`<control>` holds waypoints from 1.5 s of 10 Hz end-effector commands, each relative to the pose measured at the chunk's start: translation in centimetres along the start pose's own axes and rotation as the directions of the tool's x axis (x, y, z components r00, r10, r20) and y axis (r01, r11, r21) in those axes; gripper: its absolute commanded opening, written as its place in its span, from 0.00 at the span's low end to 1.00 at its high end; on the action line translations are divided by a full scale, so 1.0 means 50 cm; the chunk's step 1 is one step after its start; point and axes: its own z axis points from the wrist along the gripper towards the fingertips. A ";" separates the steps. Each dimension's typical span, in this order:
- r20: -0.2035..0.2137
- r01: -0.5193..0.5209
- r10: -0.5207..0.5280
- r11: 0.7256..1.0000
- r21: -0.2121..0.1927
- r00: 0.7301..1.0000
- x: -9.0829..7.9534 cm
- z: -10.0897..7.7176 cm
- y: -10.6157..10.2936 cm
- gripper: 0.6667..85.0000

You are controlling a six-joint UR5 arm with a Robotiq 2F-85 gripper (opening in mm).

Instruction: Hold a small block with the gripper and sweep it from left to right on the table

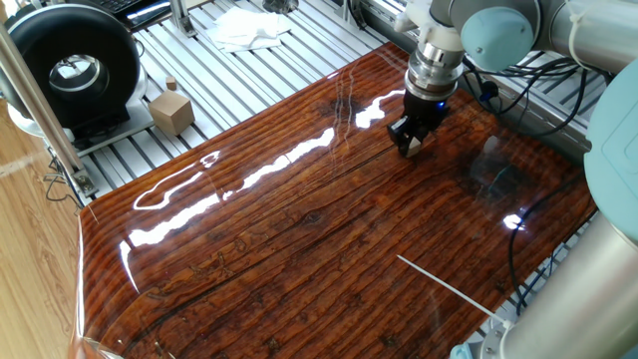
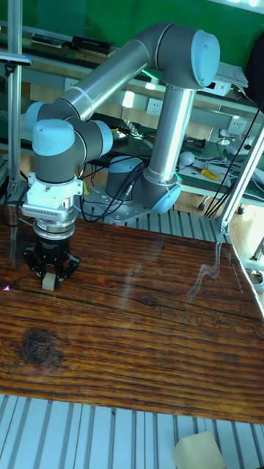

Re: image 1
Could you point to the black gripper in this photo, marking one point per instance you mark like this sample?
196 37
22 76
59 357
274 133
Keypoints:
422 112

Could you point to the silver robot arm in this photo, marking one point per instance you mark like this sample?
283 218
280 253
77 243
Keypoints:
593 299

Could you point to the glossy wood grain mat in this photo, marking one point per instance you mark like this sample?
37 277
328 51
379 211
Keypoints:
299 224

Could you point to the dark round metal object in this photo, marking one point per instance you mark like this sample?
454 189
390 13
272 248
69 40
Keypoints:
280 5

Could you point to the white cloth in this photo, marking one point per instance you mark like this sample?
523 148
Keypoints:
246 30

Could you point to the large wooden cube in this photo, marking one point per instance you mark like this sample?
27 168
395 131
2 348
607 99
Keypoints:
172 113

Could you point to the tiny wooden cube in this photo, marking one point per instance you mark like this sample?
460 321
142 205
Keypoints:
171 83

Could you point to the black keyboard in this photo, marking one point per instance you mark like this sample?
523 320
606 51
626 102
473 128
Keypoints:
119 5

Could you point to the short aluminium bracket post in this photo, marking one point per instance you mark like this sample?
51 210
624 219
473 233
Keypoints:
182 20

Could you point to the white fan base plate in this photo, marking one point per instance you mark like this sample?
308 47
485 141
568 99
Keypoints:
134 119

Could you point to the aluminium frame post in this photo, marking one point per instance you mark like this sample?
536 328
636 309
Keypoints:
45 114

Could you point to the black round duct fan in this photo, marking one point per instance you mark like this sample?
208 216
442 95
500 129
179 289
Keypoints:
30 55

